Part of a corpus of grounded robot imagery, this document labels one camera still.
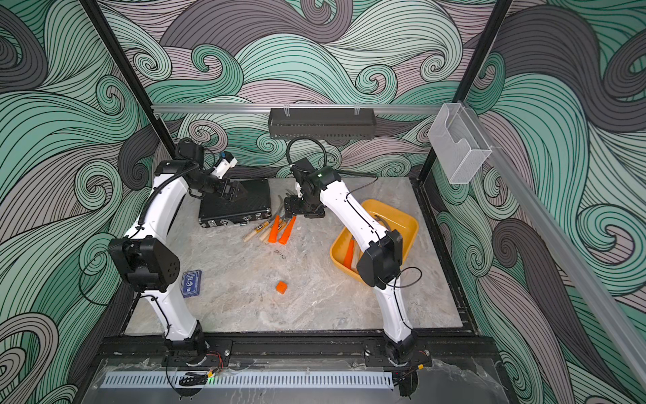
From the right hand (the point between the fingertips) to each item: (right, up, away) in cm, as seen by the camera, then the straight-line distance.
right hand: (294, 217), depth 83 cm
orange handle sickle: (-10, -6, +16) cm, 20 cm away
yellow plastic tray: (+20, -14, +13) cm, 27 cm away
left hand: (-21, +11, +2) cm, 24 cm away
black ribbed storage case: (-19, +3, +21) cm, 29 cm away
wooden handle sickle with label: (-16, -6, +18) cm, 24 cm away
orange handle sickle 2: (-4, -7, +19) cm, 21 cm away
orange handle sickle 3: (+20, -17, +8) cm, 27 cm away
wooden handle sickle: (-13, -9, +15) cm, 22 cm away
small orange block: (-5, -25, +3) cm, 26 cm away
